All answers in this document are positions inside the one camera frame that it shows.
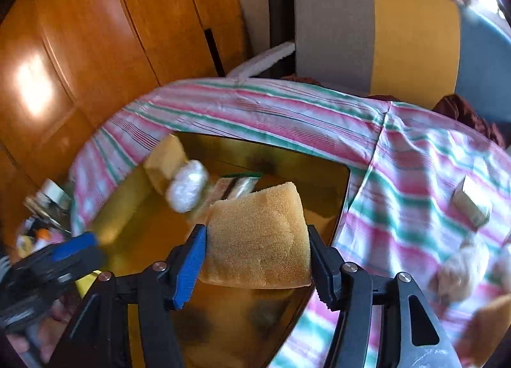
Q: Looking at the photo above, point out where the gold tray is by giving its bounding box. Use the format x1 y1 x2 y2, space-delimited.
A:
86 132 352 368

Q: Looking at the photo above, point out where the black post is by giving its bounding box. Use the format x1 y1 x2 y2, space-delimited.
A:
267 0 298 79

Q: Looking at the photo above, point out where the maroon cloth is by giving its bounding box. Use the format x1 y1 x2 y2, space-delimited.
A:
433 94 506 145

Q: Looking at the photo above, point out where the grey yellow blue headboard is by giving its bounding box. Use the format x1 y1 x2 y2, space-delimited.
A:
293 0 511 125

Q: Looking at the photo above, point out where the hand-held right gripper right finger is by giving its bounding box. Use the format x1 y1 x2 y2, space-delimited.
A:
307 224 464 368

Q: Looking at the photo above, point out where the clear plastic wrapped bundle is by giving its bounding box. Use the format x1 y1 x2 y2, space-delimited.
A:
429 236 511 305

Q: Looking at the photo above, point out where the green white packet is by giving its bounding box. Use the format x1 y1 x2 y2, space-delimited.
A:
205 172 264 213

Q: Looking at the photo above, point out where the small yellow sponge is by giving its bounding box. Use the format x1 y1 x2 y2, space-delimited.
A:
144 134 188 195

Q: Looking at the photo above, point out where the wooden wardrobe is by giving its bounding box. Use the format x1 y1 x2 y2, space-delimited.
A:
0 0 252 209

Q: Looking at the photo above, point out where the beige cardboard box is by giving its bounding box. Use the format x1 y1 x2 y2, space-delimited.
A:
453 176 493 229

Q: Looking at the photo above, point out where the striped bed sheet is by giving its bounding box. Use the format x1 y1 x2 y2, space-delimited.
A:
70 77 511 368

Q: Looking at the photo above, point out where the white bed rail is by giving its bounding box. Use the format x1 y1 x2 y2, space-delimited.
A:
229 41 296 78

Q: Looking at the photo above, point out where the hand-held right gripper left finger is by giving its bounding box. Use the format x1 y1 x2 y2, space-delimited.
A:
52 224 208 368

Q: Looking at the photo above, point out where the plastic white bundle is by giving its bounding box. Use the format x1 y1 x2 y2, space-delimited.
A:
165 159 210 213

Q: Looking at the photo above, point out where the large yellow sponge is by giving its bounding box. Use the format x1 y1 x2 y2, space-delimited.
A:
199 182 313 289

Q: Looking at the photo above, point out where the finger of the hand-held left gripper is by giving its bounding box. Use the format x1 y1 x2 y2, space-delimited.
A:
24 231 105 278

